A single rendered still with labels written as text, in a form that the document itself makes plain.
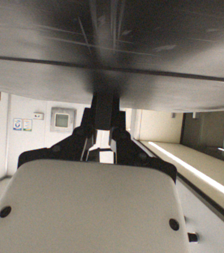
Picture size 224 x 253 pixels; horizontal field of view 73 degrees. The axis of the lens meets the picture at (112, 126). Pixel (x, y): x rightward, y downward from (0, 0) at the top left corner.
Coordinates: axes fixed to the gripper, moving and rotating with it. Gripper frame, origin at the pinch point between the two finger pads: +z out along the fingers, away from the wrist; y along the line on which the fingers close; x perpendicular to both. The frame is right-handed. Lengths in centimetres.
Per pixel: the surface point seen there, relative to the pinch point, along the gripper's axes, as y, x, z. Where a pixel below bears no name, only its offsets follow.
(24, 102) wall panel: -231, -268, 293
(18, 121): -244, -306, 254
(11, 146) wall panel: -259, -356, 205
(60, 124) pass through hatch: -126, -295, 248
